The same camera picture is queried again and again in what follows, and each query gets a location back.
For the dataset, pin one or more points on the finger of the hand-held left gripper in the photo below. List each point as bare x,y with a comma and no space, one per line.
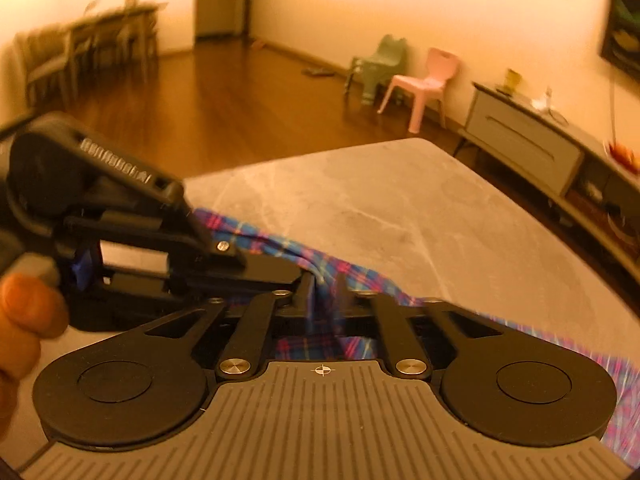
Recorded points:
220,247
260,279

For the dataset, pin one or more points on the wooden dining chair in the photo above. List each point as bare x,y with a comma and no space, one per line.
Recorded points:
45,60

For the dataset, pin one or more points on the yellow vase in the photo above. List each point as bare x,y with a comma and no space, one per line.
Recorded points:
512,81

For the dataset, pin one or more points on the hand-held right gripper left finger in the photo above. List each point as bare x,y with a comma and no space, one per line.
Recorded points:
310,307

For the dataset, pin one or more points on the dark item on floor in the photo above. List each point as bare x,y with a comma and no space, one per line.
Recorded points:
319,71

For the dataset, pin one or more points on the dark patterned wall hanging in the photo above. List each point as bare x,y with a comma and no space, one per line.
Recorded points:
622,30

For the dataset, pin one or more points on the pink plastic chair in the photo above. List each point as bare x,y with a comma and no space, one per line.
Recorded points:
425,87

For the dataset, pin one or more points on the green plastic chair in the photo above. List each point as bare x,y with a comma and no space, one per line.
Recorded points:
377,67

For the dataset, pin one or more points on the blue pink plaid shirt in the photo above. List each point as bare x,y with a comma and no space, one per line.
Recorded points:
265,245

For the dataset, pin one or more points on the wooden dining table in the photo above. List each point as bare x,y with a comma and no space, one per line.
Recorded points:
115,25

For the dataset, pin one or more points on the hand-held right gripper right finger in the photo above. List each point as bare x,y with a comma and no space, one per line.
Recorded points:
344,310

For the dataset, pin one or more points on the grey television cabinet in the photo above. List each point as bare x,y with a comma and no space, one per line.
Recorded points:
525,135

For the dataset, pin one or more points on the person's left hand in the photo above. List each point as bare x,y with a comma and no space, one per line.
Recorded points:
27,310

